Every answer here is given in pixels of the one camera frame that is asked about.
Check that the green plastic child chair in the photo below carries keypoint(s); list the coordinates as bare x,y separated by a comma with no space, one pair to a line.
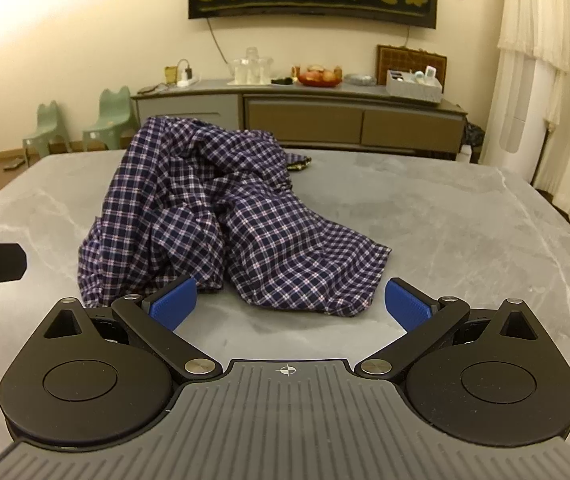
47,127
110,117

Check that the red fruit bowl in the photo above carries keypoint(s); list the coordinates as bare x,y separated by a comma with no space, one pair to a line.
320,77

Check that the white tower fan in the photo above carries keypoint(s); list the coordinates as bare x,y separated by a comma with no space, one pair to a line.
520,110

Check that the black bag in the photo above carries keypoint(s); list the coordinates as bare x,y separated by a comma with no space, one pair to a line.
475,140

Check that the blue plaid shirt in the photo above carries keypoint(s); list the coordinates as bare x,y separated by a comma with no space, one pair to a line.
245,230

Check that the brown wooden framed board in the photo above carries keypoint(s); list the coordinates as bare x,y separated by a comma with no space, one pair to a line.
405,57

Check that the grey brown sideboard cabinet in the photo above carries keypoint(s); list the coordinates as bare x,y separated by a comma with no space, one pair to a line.
305,120

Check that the grey desk organizer box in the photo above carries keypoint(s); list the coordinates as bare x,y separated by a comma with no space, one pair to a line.
412,91

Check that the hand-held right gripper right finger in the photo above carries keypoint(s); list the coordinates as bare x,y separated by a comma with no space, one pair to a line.
407,305

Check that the dark slipper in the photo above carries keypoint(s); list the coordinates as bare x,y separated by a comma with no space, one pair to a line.
15,164

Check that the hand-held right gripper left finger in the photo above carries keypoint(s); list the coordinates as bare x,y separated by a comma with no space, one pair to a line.
175,304

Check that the yellow cup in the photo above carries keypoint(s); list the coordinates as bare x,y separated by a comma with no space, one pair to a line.
171,75

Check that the clear glassware set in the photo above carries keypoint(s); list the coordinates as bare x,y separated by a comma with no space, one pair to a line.
251,70

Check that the small dark pouch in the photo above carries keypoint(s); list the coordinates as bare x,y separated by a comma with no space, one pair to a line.
300,164

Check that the black remote control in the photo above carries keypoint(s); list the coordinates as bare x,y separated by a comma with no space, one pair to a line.
281,81

